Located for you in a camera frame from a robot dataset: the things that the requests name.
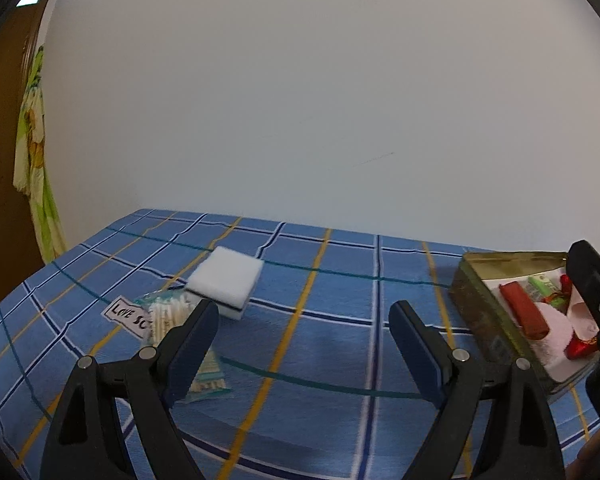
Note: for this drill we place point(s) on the cotton swab bag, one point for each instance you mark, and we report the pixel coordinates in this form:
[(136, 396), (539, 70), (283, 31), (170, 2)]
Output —
[(167, 312)]

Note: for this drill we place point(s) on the gold tin box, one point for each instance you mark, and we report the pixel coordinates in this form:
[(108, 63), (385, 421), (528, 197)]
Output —
[(485, 310)]

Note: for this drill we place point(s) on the blue plaid blanket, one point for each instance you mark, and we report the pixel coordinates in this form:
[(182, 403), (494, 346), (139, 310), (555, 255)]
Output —
[(320, 350)]

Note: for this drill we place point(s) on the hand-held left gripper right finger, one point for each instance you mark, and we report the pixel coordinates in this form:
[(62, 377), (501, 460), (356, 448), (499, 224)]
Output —
[(420, 355)]

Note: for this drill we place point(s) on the white sponge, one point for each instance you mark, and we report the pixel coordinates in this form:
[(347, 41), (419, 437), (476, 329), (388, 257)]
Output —
[(225, 275)]

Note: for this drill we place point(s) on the green tissue pack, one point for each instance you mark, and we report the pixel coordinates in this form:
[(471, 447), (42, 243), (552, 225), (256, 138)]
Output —
[(545, 290)]

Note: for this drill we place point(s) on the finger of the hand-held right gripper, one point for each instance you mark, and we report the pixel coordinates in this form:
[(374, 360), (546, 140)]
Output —
[(597, 285)]

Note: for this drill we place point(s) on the green floral curtain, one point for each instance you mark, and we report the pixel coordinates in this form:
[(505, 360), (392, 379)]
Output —
[(35, 170)]

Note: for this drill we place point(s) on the brown wooden door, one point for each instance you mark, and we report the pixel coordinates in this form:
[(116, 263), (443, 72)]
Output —
[(0, 160)]

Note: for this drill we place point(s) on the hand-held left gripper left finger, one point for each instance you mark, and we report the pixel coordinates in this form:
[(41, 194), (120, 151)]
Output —
[(192, 360)]

